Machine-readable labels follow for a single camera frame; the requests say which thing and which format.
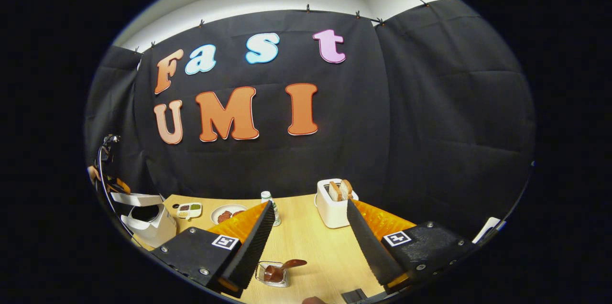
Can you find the white flat object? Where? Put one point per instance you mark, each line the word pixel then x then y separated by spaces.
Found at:
pixel 487 227

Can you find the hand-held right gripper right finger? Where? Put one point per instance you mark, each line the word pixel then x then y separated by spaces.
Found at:
pixel 368 246

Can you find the white green bottle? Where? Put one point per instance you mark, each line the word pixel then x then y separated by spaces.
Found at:
pixel 276 215

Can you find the white divided seasoning dish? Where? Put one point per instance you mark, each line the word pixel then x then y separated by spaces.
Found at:
pixel 189 211

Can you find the black backdrop cloth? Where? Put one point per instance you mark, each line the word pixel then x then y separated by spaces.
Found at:
pixel 430 127

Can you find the white rice cooker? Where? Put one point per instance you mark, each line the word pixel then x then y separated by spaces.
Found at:
pixel 153 232

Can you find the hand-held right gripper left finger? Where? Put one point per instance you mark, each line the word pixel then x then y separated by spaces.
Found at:
pixel 253 251

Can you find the white toaster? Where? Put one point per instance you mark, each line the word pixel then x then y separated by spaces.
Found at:
pixel 330 213

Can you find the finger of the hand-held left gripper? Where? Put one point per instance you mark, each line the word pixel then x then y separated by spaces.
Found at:
pixel 93 174
pixel 119 185

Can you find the clear chopstick holder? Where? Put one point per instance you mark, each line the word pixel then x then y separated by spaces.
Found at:
pixel 283 283

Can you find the brown wooden spoon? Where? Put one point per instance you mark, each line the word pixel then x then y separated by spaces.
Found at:
pixel 294 263

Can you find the round white plate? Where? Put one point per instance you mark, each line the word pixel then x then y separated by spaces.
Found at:
pixel 228 207

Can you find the red meat piece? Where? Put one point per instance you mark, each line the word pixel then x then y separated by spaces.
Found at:
pixel 224 217
pixel 237 212

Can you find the toasted bread slice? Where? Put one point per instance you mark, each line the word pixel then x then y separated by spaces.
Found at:
pixel 346 188
pixel 334 191

